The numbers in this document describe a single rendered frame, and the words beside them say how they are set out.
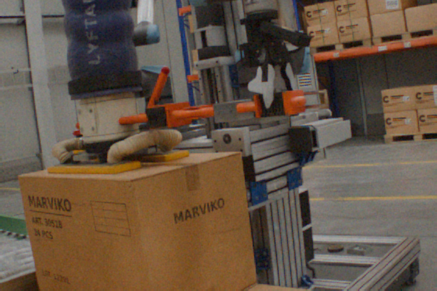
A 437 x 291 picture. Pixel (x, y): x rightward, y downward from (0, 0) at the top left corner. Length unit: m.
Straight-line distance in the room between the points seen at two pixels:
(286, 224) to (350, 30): 6.99
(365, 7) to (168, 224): 7.87
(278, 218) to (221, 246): 0.79
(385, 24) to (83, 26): 7.53
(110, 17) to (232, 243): 0.72
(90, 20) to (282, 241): 1.24
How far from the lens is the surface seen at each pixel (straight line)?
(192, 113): 1.33
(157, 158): 1.55
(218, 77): 2.09
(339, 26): 9.18
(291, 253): 2.34
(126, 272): 1.38
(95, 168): 1.46
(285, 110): 1.15
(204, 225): 1.43
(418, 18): 8.60
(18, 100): 11.92
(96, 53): 1.52
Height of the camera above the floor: 1.10
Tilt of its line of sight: 3 degrees down
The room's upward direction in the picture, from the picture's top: 8 degrees counter-clockwise
